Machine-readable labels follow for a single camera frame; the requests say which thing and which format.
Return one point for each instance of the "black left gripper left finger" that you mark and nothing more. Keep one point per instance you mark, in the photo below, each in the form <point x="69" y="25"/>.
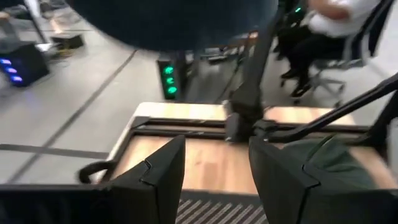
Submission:
<point x="155" y="186"/>

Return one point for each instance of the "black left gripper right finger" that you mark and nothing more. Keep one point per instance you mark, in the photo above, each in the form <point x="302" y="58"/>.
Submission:
<point x="286" y="193"/>

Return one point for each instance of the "green cotton cap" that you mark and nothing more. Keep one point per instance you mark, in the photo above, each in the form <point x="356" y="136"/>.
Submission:
<point x="335" y="161"/>

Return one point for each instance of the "blue denim cap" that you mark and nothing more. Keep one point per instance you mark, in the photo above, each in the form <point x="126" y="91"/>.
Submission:
<point x="174" y="25"/>

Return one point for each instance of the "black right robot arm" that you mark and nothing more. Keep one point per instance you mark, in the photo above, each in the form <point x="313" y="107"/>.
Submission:
<point x="252" y="87"/>

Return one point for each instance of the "wooden table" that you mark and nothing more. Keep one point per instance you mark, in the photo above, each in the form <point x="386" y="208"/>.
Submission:
<point x="186" y="127"/>

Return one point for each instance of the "black perforated metal stand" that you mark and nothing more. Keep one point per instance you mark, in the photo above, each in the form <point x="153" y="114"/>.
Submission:
<point x="217" y="211"/>

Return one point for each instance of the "black device green lights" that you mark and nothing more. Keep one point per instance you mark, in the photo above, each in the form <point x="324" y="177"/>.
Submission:
<point x="169" y="81"/>

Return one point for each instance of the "black office chair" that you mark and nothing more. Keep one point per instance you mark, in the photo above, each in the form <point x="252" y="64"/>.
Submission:
<point x="326" y="82"/>

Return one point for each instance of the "person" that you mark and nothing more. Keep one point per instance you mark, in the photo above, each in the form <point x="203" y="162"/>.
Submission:
<point x="311" y="49"/>

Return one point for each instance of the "small black box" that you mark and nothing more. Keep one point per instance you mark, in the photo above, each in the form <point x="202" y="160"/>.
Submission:
<point x="66" y="40"/>

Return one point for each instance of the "black box blue lights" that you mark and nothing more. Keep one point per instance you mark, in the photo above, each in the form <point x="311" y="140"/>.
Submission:
<point x="28" y="65"/>

